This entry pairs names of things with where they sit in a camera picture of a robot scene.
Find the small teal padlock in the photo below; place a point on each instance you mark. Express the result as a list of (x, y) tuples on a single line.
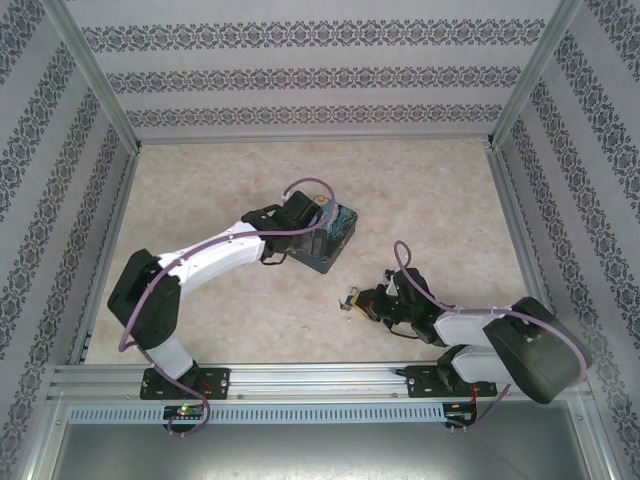
[(346, 300)]

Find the starry night print tin box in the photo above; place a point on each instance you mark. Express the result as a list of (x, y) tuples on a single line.
[(345, 230)]

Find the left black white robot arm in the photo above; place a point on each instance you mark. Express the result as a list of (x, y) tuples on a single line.
[(210, 255)]

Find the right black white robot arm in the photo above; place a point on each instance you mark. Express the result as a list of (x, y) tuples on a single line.
[(530, 345)]

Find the right small circuit board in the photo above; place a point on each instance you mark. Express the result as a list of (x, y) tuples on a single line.
[(460, 415)]

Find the small circuit board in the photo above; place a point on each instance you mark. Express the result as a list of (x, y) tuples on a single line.
[(185, 412), (460, 415)]

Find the grey metal panel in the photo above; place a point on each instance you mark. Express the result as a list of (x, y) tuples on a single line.
[(320, 450)]

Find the left small circuit board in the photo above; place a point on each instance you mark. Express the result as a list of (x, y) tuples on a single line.
[(185, 412)]

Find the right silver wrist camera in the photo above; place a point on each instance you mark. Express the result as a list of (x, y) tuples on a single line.
[(389, 280)]

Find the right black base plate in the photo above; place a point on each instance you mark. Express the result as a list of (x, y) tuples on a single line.
[(417, 382)]

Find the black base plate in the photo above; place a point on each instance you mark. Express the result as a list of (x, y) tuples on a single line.
[(417, 382), (217, 382)]

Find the wide aluminium mounting rail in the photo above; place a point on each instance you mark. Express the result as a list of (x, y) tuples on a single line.
[(320, 382)]

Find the aluminium frame rail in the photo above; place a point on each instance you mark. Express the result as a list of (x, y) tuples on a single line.
[(112, 235), (520, 225)]

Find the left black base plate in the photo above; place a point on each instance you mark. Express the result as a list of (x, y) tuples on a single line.
[(217, 382)]

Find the aluminium frame beam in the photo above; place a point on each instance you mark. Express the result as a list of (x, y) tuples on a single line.
[(597, 440), (42, 440)]

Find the aluminium frame post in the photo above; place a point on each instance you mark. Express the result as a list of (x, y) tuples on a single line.
[(537, 75), (95, 75)]

